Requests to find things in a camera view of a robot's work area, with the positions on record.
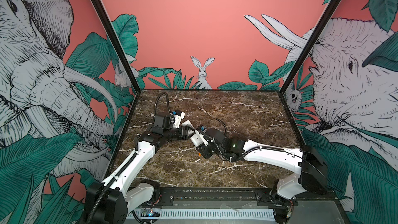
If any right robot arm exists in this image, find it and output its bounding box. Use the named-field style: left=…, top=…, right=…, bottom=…
left=190, top=128, right=328, bottom=200

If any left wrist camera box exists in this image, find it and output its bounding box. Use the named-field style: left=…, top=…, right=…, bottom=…
left=171, top=110, right=185, bottom=128

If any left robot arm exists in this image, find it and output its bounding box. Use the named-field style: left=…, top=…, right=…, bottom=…
left=78, top=110, right=190, bottom=224

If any right black corrugated cable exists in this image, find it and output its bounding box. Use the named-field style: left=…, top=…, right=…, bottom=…
left=214, top=117, right=228, bottom=136

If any white slotted cable duct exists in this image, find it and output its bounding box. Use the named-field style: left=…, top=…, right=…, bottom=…
left=134, top=208, right=276, bottom=221

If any black frame post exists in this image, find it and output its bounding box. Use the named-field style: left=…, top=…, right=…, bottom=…
left=90, top=0, right=141, bottom=94
left=279, top=0, right=341, bottom=94

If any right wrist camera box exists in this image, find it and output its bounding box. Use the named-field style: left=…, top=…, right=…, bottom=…
left=197, top=125, right=207, bottom=134

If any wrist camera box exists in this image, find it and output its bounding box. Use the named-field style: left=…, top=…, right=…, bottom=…
left=197, top=125, right=207, bottom=134
left=171, top=110, right=185, bottom=128

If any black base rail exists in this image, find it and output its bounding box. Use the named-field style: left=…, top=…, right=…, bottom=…
left=153, top=187, right=342, bottom=211

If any black corrugated cable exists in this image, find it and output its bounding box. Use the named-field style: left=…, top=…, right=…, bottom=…
left=214, top=117, right=228, bottom=136
left=153, top=92, right=172, bottom=117

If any right black frame post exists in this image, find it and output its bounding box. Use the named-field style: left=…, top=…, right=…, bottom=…
left=279, top=0, right=341, bottom=94

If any left black corrugated cable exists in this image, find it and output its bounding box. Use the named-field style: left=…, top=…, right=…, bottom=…
left=153, top=92, right=172, bottom=117

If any left black frame post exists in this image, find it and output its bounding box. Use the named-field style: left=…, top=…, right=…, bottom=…
left=90, top=0, right=141, bottom=94

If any white remote control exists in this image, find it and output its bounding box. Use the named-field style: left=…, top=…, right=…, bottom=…
left=181, top=120, right=209, bottom=147

